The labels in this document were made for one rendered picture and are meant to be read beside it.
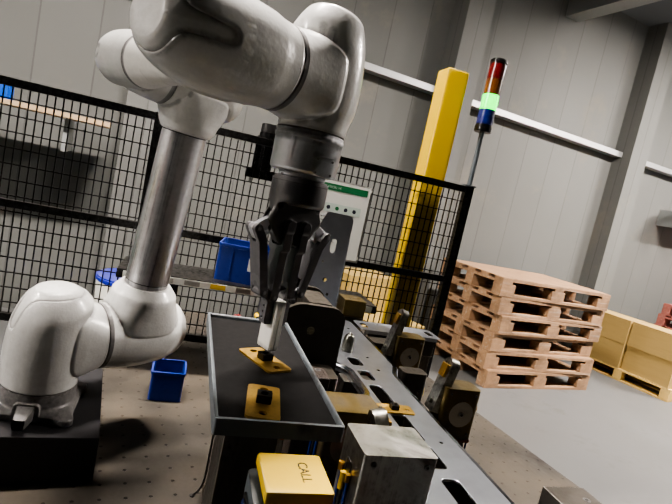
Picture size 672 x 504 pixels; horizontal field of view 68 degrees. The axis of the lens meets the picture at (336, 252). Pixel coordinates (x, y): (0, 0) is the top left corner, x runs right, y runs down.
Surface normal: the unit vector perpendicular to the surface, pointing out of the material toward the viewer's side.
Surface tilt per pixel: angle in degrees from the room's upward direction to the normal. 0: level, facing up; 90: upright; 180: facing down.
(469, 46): 90
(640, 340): 90
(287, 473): 0
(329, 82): 92
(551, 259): 90
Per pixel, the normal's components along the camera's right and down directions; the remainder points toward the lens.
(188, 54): 0.15, 0.77
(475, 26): 0.41, 0.19
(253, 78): 0.43, 0.79
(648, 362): -0.87, -0.13
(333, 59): 0.67, 0.08
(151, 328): 0.70, 0.29
